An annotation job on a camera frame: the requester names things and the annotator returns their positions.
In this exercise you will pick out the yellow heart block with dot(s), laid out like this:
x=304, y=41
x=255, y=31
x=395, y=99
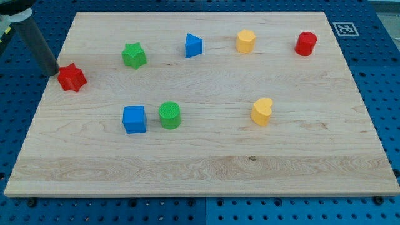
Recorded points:
x=261, y=111

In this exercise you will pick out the wooden board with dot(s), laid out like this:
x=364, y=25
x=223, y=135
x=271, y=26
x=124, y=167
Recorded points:
x=320, y=140

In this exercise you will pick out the green cylinder block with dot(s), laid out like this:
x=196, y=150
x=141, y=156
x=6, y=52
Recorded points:
x=170, y=115

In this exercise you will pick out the blue cube block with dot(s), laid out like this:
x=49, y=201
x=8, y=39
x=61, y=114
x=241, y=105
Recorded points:
x=134, y=119

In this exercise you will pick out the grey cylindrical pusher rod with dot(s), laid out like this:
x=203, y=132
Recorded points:
x=37, y=45

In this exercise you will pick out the white fiducial marker tag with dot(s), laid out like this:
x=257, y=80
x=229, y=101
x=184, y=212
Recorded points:
x=345, y=29

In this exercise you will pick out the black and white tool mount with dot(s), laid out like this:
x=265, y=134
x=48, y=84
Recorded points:
x=17, y=16

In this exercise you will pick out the blue triangle block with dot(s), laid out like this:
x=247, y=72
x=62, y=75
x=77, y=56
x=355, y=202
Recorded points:
x=193, y=46

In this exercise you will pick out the red star block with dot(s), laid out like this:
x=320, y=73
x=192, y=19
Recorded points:
x=71, y=78

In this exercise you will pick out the red cylinder block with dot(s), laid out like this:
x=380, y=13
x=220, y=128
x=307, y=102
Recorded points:
x=306, y=43

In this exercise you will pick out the yellow hexagon block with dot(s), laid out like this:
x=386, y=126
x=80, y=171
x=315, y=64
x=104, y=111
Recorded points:
x=245, y=41

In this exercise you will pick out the green star block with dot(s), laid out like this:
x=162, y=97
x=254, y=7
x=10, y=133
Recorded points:
x=134, y=55

